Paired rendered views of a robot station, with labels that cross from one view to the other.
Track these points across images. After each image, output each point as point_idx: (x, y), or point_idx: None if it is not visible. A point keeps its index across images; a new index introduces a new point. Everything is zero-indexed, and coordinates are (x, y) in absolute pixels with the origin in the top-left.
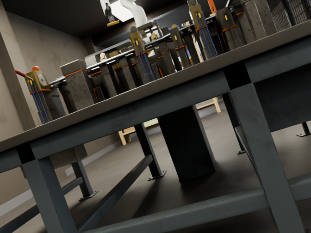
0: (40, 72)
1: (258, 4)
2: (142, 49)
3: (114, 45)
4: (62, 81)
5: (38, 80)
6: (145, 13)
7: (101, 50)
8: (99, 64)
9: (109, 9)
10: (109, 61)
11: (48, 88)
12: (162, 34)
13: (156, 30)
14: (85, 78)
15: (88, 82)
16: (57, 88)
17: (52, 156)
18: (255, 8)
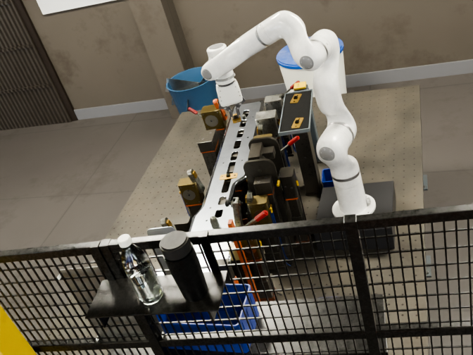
0: (212, 112)
1: None
2: (184, 201)
3: (280, 119)
4: (243, 119)
5: (204, 122)
6: (324, 99)
7: (282, 107)
8: (231, 148)
9: (219, 108)
10: (231, 156)
11: (220, 127)
12: (329, 158)
13: (317, 146)
14: (205, 160)
15: (210, 163)
16: (263, 108)
17: None
18: None
